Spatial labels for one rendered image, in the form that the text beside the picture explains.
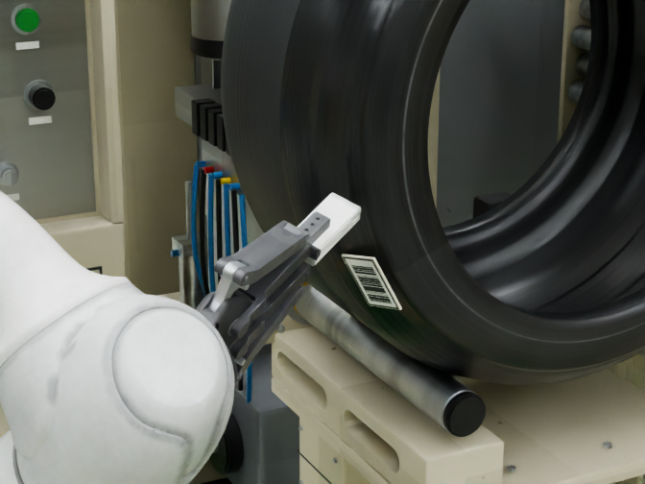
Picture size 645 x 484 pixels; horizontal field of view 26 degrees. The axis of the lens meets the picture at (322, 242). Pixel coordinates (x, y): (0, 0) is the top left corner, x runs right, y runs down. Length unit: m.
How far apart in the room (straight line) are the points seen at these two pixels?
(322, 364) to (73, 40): 0.60
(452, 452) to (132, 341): 0.63
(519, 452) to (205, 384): 0.75
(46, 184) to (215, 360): 1.14
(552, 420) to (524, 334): 0.25
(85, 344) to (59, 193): 1.13
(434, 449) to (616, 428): 0.28
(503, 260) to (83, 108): 0.61
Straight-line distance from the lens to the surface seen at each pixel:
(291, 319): 1.61
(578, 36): 1.88
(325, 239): 1.14
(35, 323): 0.82
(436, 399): 1.34
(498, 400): 1.60
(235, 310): 1.05
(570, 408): 1.59
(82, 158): 1.91
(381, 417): 1.41
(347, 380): 1.49
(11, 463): 0.92
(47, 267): 0.85
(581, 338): 1.37
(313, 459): 1.83
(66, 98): 1.88
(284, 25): 1.25
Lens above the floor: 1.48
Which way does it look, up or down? 19 degrees down
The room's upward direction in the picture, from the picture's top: straight up
